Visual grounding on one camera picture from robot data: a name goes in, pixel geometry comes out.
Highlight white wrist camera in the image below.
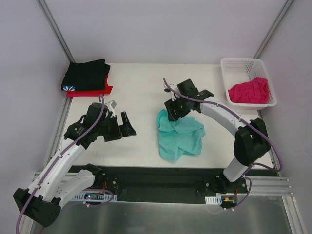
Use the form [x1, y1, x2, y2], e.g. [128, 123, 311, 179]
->
[105, 100, 117, 118]
[164, 84, 180, 101]

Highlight aluminium frame post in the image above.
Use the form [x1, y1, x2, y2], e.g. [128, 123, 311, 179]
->
[248, 0, 296, 59]
[37, 0, 75, 62]

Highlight pink t shirt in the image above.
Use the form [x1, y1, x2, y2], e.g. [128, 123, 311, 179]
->
[228, 77, 270, 104]

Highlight left white cable duct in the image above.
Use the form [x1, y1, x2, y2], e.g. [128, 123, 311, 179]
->
[71, 191, 117, 202]

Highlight folded red t shirt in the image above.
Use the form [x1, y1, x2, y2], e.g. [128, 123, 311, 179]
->
[66, 75, 113, 98]

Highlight folded black t shirt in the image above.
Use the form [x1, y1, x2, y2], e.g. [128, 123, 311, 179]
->
[60, 59, 111, 91]

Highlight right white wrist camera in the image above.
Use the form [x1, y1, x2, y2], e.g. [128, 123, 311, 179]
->
[164, 84, 180, 101]

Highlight left aluminium frame post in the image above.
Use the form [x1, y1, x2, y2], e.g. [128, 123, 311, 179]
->
[37, 0, 75, 62]

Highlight right aluminium frame post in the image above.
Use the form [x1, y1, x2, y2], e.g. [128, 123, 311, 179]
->
[248, 0, 296, 59]

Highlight teal t shirt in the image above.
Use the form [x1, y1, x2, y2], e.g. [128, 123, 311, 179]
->
[156, 109, 206, 162]

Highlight white cable duct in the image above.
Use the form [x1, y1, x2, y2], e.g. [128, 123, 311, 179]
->
[71, 191, 117, 202]
[205, 196, 222, 205]

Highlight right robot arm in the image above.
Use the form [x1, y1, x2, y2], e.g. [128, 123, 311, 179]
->
[164, 79, 272, 192]

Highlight white plastic basket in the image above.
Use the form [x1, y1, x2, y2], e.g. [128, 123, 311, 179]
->
[220, 58, 277, 110]

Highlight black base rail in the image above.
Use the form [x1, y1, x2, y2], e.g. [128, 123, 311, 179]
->
[63, 165, 278, 203]

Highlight right white cable duct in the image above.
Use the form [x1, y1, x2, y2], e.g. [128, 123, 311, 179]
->
[205, 196, 222, 205]

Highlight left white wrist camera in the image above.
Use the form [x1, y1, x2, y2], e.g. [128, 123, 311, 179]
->
[105, 100, 117, 118]

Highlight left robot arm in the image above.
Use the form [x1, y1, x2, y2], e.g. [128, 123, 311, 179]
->
[13, 101, 137, 227]

